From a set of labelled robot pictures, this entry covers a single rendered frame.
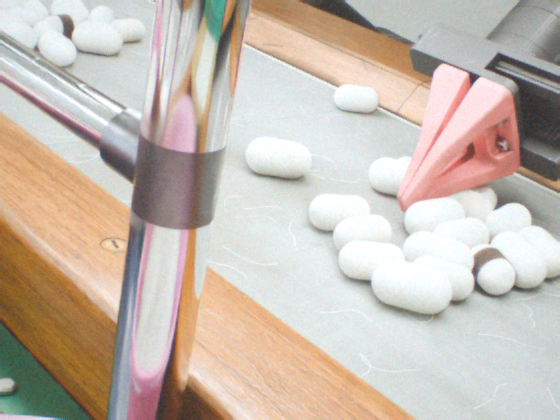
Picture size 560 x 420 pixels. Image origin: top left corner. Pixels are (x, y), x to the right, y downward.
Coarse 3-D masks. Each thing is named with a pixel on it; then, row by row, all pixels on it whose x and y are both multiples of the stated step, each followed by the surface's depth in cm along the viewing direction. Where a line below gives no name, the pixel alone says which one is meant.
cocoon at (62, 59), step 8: (48, 32) 58; (56, 32) 59; (40, 40) 58; (48, 40) 58; (56, 40) 57; (64, 40) 57; (40, 48) 58; (48, 48) 57; (56, 48) 57; (64, 48) 57; (72, 48) 58; (48, 56) 58; (56, 56) 57; (64, 56) 57; (72, 56) 58; (64, 64) 58
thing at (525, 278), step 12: (492, 240) 43; (504, 240) 42; (516, 240) 41; (504, 252) 41; (516, 252) 41; (528, 252) 40; (540, 252) 41; (516, 264) 40; (528, 264) 40; (540, 264) 40; (516, 276) 40; (528, 276) 40; (540, 276) 40
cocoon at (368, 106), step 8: (344, 88) 60; (352, 88) 60; (360, 88) 61; (368, 88) 61; (336, 96) 61; (344, 96) 60; (352, 96) 60; (360, 96) 60; (368, 96) 61; (376, 96) 61; (336, 104) 61; (344, 104) 60; (352, 104) 60; (360, 104) 61; (368, 104) 61; (376, 104) 61; (360, 112) 61; (368, 112) 61
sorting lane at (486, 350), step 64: (128, 0) 79; (128, 64) 62; (256, 64) 68; (64, 128) 49; (256, 128) 55; (320, 128) 57; (384, 128) 60; (128, 192) 43; (256, 192) 46; (320, 192) 47; (512, 192) 53; (256, 256) 39; (320, 256) 40; (320, 320) 35; (384, 320) 36; (448, 320) 37; (512, 320) 38; (384, 384) 32; (448, 384) 33; (512, 384) 34
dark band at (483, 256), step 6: (480, 252) 40; (486, 252) 40; (492, 252) 40; (498, 252) 40; (474, 258) 41; (480, 258) 40; (486, 258) 40; (492, 258) 40; (504, 258) 40; (474, 264) 40; (480, 264) 40; (474, 270) 40; (474, 276) 40
